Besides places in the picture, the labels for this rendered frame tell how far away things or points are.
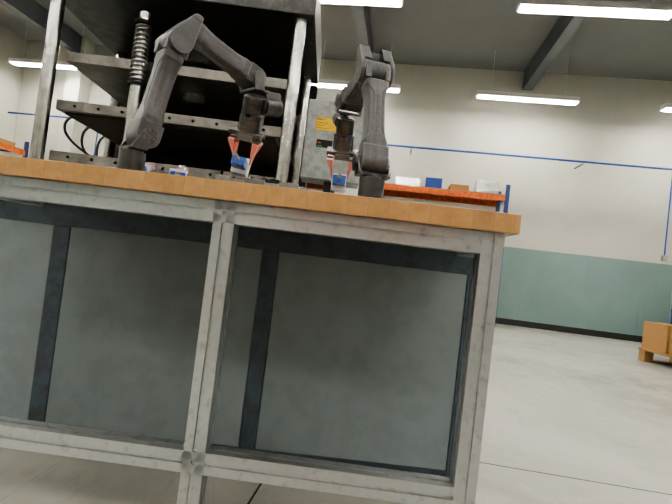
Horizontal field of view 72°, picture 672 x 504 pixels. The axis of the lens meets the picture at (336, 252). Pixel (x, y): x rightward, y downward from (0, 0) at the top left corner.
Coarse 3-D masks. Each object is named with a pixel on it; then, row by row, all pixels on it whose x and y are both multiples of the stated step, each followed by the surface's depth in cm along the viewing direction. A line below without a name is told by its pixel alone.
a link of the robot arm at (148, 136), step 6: (144, 132) 113; (150, 132) 114; (138, 138) 112; (144, 138) 113; (150, 138) 114; (156, 138) 115; (126, 144) 117; (132, 144) 111; (138, 144) 112; (144, 144) 113; (150, 144) 114; (144, 150) 114
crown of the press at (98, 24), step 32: (96, 0) 228; (128, 0) 224; (160, 0) 221; (192, 0) 217; (224, 0) 217; (256, 0) 217; (288, 0) 218; (320, 0) 238; (96, 32) 264; (128, 32) 259; (160, 32) 254; (224, 32) 245; (256, 32) 241; (288, 32) 237; (320, 32) 267; (192, 64) 252; (288, 64) 276; (192, 96) 252
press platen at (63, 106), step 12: (60, 108) 224; (72, 108) 224; (84, 108) 224; (96, 108) 224; (108, 108) 224; (120, 108) 224; (168, 120) 225; (180, 120) 225; (192, 120) 226; (204, 120) 225; (216, 120) 225; (264, 132) 226; (276, 132) 226
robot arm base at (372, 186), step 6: (360, 180) 112; (366, 180) 110; (372, 180) 110; (378, 180) 110; (384, 180) 112; (360, 186) 112; (366, 186) 110; (372, 186) 110; (378, 186) 110; (360, 192) 111; (366, 192) 110; (372, 192) 110; (378, 192) 111
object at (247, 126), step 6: (246, 114) 139; (240, 120) 141; (246, 120) 139; (252, 120) 140; (258, 120) 142; (240, 126) 141; (246, 126) 140; (252, 126) 140; (228, 132) 141; (234, 132) 141; (240, 132) 140; (246, 132) 140; (252, 132) 141; (258, 138) 141; (264, 138) 146
